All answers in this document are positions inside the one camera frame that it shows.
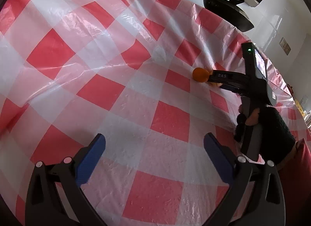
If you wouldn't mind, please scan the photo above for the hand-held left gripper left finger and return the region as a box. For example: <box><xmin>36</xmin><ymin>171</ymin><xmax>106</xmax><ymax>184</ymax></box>
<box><xmin>24</xmin><ymin>134</ymin><xmax>107</xmax><ymax>226</ymax></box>

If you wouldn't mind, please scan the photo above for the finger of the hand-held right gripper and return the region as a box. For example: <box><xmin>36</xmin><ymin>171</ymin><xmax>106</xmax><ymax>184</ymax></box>
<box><xmin>207</xmin><ymin>70</ymin><xmax>249</xmax><ymax>83</ymax></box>
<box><xmin>219</xmin><ymin>81</ymin><xmax>245</xmax><ymax>93</ymax></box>

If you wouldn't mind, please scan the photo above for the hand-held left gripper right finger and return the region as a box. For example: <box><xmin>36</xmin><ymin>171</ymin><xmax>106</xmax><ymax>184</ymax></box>
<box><xmin>204</xmin><ymin>132</ymin><xmax>286</xmax><ymax>226</ymax></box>

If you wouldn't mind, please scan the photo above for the orange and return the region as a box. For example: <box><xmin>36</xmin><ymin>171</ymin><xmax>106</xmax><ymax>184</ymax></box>
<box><xmin>192</xmin><ymin>67</ymin><xmax>212</xmax><ymax>82</ymax></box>

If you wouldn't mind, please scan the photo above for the person's right hand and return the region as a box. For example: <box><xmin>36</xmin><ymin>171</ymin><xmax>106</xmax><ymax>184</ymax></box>
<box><xmin>234</xmin><ymin>104</ymin><xmax>296</xmax><ymax>171</ymax></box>

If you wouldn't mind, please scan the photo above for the black wok with lid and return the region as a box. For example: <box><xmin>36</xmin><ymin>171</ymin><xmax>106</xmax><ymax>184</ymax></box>
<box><xmin>185</xmin><ymin>0</ymin><xmax>254</xmax><ymax>32</ymax></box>

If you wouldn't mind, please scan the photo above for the red white checked tablecloth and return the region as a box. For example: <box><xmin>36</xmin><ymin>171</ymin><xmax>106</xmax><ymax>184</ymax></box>
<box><xmin>0</xmin><ymin>0</ymin><xmax>310</xmax><ymax>226</ymax></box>

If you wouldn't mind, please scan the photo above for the wall switch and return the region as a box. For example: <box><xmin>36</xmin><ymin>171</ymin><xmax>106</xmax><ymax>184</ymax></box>
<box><xmin>279</xmin><ymin>37</ymin><xmax>291</xmax><ymax>55</ymax></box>

